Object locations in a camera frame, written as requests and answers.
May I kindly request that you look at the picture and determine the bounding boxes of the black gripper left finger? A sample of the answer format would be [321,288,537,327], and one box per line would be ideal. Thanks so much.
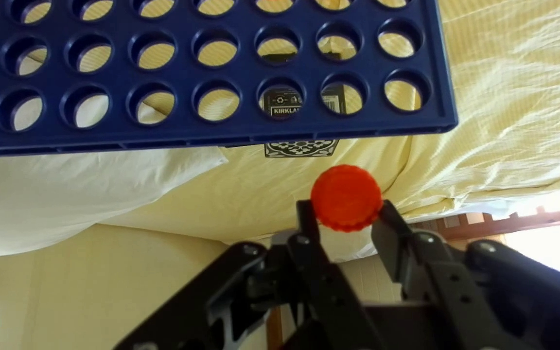
[288,201,383,350]

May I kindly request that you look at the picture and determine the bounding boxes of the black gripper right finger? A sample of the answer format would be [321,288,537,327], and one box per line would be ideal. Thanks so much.
[369,201,521,350]

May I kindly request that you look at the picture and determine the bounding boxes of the orange game chip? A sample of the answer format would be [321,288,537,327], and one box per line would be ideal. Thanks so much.
[311,166,383,232]

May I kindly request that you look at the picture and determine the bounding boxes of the white pillow near gameboard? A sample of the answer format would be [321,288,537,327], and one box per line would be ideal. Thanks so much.
[0,148,225,257]

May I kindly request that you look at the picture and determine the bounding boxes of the blue connect four gameboard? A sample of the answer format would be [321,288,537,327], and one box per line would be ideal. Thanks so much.
[0,0,457,156]

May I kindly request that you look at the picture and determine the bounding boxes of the black patterned cube box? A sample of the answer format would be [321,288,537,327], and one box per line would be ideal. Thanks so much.
[262,90,342,160]

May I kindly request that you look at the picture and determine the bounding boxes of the yellow striped bed sheet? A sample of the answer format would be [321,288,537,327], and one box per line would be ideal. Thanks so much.
[113,0,560,241]

